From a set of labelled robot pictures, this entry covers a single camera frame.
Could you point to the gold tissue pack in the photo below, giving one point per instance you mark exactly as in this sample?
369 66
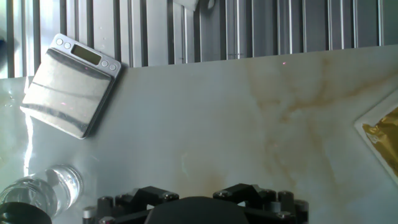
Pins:
384 133

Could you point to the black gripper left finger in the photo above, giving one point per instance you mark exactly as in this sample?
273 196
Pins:
124 205

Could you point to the clear glass jar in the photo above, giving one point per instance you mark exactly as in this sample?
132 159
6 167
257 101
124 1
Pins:
37 189

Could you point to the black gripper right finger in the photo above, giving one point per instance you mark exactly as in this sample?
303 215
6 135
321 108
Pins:
267 205

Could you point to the silver digital pocket scale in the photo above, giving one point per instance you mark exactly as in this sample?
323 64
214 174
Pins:
66 90

